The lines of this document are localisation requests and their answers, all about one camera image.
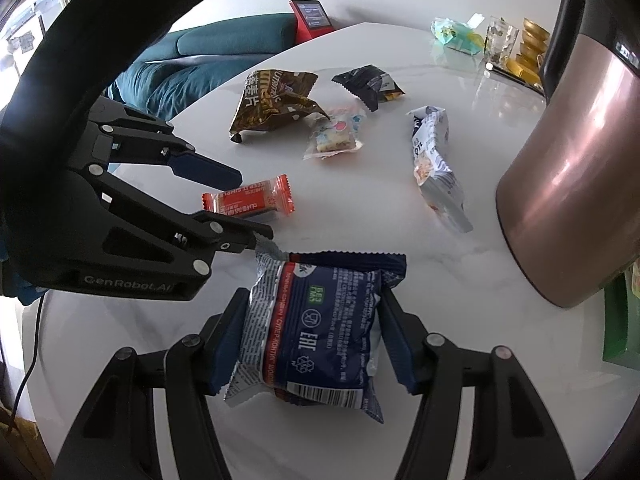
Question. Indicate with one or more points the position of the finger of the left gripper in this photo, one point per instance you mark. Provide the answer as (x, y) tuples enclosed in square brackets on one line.
[(220, 234), (141, 139)]

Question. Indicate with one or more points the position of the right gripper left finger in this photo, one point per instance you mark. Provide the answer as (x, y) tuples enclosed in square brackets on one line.
[(113, 435)]

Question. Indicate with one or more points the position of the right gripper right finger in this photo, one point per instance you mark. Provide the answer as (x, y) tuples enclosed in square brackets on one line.
[(512, 435)]

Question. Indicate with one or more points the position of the orange candy wrapper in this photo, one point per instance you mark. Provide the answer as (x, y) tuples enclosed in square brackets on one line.
[(253, 200)]

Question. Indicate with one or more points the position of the brown oat snack bag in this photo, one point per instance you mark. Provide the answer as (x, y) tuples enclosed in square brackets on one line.
[(273, 99)]

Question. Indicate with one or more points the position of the dark blue snack packet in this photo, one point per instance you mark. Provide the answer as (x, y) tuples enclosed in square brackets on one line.
[(311, 331)]

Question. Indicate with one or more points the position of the pink clear candy packet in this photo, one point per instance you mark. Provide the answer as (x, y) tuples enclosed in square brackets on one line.
[(337, 134)]

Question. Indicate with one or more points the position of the black snack packet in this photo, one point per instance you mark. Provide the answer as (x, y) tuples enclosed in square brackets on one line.
[(370, 84)]

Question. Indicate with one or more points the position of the white blue long snack packet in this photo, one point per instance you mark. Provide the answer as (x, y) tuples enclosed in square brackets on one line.
[(438, 184)]

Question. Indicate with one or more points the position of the teal sofa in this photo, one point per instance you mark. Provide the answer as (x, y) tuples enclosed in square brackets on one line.
[(185, 65)]

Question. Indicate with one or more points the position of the green snack tray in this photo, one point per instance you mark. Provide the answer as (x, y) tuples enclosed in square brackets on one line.
[(621, 324)]

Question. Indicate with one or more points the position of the red smart display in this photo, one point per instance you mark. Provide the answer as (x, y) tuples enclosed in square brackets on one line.
[(311, 20)]

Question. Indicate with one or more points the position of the rose gold electric kettle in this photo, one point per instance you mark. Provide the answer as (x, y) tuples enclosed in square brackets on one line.
[(568, 205)]

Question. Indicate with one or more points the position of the green tissue pack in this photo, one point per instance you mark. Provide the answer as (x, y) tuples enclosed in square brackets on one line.
[(457, 36)]

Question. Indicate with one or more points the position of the gold stacked tins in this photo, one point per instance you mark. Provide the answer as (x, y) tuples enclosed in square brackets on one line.
[(527, 61)]

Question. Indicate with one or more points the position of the clear glass jar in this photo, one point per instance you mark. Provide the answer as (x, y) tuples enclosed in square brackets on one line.
[(500, 40)]

